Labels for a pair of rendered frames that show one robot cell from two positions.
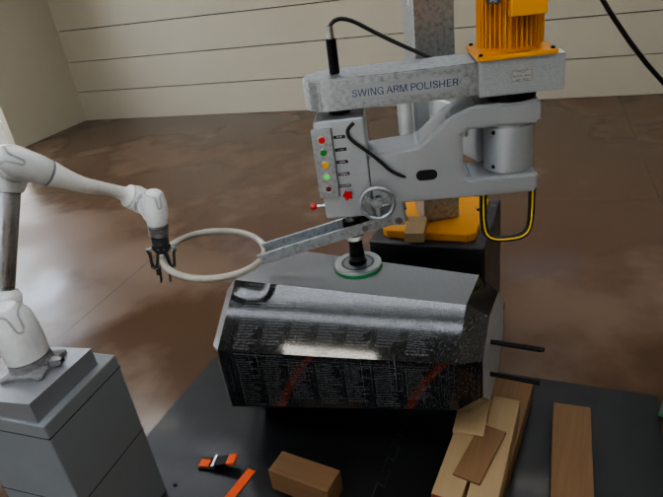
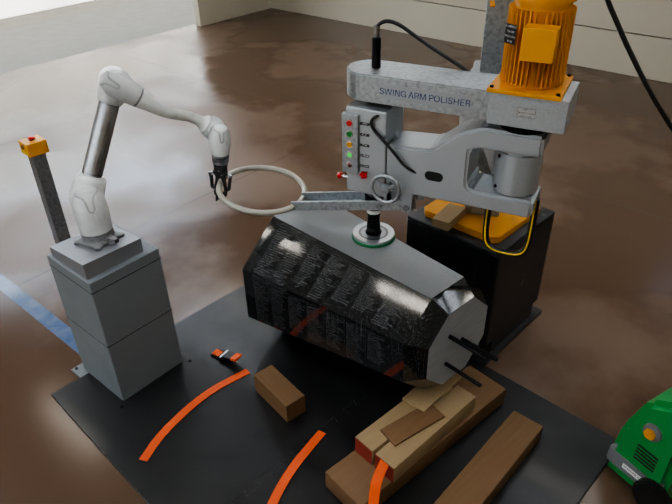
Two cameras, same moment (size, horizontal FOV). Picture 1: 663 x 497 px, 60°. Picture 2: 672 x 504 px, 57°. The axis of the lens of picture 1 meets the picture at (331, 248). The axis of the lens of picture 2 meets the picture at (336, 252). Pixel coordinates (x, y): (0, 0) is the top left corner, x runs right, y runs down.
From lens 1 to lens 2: 97 cm
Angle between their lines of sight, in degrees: 17
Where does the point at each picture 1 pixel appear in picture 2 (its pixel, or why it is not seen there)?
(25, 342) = (93, 220)
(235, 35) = not seen: outside the picture
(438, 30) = not seen: hidden behind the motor
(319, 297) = (327, 252)
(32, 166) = (124, 91)
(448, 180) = (451, 187)
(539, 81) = (541, 122)
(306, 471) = (279, 386)
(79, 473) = (110, 325)
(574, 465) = (492, 465)
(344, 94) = (373, 89)
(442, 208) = not seen: hidden behind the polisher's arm
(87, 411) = (125, 283)
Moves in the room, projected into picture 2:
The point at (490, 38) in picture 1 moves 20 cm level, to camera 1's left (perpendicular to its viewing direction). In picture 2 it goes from (506, 72) to (454, 68)
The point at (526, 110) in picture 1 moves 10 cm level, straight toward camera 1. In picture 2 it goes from (528, 145) to (517, 153)
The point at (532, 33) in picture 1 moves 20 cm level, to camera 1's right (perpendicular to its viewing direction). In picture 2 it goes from (542, 77) to (600, 81)
